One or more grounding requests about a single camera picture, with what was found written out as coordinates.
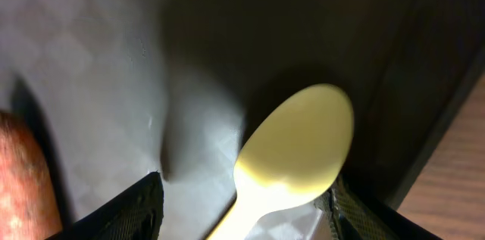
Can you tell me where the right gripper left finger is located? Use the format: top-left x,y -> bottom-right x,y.
48,172 -> 164,240

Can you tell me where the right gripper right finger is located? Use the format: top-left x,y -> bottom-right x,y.
314,176 -> 439,240

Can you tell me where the yellow plastic spoon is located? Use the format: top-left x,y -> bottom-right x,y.
208,84 -> 354,240

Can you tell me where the orange carrot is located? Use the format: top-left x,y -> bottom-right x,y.
1,111 -> 63,240

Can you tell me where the dark brown serving tray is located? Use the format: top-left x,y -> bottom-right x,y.
1,0 -> 484,239

